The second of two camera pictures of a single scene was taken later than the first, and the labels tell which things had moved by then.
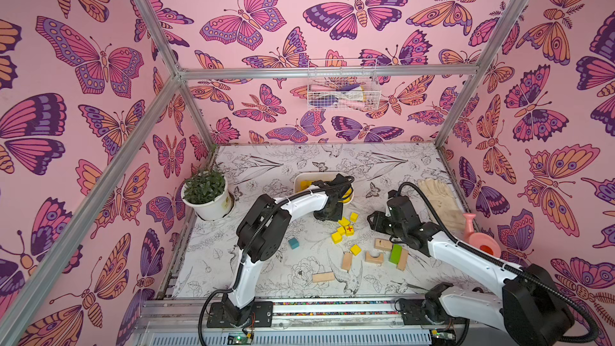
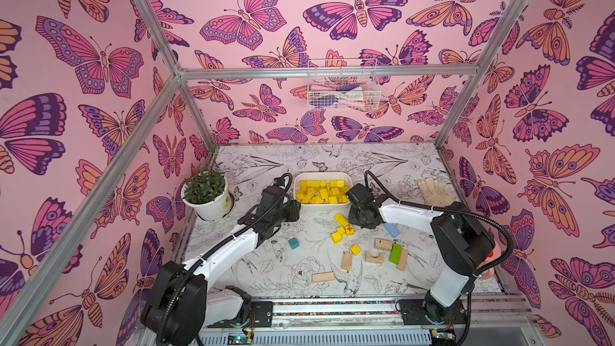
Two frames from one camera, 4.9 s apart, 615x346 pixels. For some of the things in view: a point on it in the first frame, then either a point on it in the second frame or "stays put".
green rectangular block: [395, 254] stays put
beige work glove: [444, 203] stays put
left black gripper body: [335, 215] -> [277, 219]
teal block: [294, 243] stays put
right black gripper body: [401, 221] -> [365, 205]
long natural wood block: [322, 277] stays put
